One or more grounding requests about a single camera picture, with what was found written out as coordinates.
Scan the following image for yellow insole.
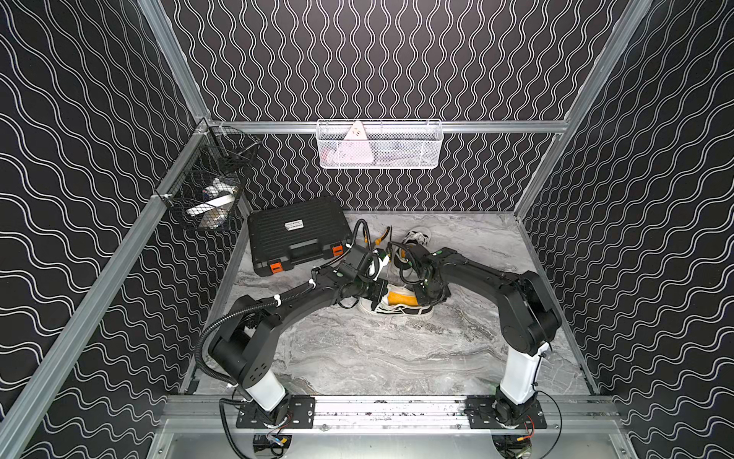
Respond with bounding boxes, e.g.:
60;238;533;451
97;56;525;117
387;291;419;307

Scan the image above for black white sneaker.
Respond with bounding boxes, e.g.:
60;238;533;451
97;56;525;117
401;227;432;246
357;286;433;321

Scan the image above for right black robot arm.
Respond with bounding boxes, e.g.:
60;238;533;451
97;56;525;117
403;245;562;405

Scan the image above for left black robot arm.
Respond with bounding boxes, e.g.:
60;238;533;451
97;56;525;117
196;246;390;413

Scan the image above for black plastic tool case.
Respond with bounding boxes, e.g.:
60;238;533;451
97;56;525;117
248;196;352;277

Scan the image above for pink triangular card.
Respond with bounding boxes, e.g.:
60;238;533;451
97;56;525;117
332;120;375;168

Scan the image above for white items in black basket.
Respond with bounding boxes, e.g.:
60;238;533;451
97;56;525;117
185;177;240;230

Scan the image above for yellow handled pliers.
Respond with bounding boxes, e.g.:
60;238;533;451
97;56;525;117
363;226;392;248

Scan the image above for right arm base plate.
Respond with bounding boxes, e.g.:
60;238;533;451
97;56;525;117
464;395;548;430

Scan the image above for white wire wall basket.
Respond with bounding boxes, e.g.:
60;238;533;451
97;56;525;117
315;119;445;169

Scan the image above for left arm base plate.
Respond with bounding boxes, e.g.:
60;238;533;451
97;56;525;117
235;395;317;430

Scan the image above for black wire wall basket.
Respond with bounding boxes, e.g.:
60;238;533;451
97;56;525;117
162;125;263;233

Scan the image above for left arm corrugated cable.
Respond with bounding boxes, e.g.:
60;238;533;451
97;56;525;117
193;277;319;386

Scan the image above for aluminium front rail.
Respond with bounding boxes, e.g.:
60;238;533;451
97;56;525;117
159;395;621;435

